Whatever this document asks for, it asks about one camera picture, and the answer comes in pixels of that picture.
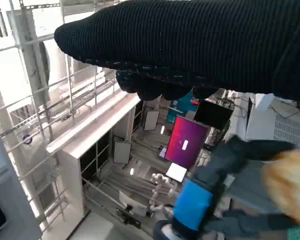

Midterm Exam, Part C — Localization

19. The long orange bread loaf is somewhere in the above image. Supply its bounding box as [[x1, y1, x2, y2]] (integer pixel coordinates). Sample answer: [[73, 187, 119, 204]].
[[261, 149, 300, 230]]

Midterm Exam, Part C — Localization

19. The white rectangular panel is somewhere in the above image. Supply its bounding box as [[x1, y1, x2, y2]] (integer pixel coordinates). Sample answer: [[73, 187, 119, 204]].
[[113, 141, 132, 165], [142, 109, 160, 131]]

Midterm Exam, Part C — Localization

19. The white metal scaffold frame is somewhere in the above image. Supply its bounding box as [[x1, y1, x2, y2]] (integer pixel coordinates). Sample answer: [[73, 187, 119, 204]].
[[0, 0, 121, 240]]

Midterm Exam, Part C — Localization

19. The black left hand blue tape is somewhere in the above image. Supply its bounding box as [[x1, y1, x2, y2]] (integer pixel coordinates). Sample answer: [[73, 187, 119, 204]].
[[171, 134, 299, 240]]

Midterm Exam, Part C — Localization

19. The monitor with purple red screen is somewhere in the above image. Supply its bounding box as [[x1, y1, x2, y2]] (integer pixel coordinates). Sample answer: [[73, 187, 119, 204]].
[[164, 115, 208, 170]]

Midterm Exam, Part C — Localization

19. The black dark monitor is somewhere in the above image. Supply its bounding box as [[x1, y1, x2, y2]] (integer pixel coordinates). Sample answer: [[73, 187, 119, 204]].
[[193, 99, 235, 131]]

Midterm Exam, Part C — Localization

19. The black knitted gloved right hand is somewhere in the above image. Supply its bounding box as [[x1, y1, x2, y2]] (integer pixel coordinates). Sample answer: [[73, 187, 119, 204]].
[[53, 0, 300, 102]]

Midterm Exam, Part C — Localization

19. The white articulated stand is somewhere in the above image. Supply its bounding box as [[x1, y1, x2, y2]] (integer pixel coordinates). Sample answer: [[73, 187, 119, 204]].
[[149, 172, 178, 213]]

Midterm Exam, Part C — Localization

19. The long white shelf unit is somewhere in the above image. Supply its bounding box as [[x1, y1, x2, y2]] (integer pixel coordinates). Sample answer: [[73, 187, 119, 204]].
[[46, 94, 143, 218]]

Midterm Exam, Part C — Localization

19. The teal poster board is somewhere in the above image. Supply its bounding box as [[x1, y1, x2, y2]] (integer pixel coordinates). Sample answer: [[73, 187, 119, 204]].
[[166, 92, 200, 123]]

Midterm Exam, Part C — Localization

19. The blue round clamp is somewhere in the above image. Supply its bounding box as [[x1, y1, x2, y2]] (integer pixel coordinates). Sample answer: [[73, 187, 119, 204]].
[[21, 133, 33, 145]]

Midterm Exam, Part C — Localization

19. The white mesh cabinet louvred side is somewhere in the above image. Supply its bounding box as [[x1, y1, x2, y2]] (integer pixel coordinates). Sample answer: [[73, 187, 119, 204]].
[[244, 93, 300, 151]]

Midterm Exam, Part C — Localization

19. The white flat tablet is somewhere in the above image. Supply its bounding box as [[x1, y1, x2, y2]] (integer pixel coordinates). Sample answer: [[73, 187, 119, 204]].
[[166, 162, 188, 183]]

